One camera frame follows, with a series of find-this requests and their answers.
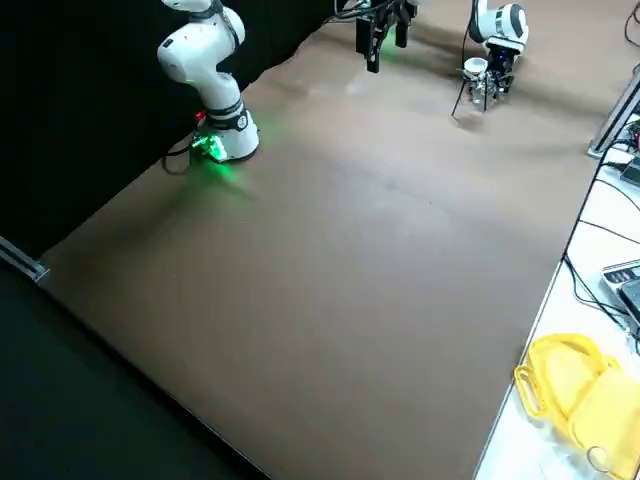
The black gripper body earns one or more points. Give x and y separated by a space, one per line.
504 61
387 10

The glass alcohol lamp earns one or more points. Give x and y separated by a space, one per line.
477 94

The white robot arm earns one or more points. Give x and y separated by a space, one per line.
200 50
505 22

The grey button panel device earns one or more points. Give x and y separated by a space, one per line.
622 274

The black desk device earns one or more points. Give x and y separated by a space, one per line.
631 302

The yellow bag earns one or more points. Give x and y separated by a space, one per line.
590 400

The aluminium frame post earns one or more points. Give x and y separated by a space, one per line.
25 260
615 115

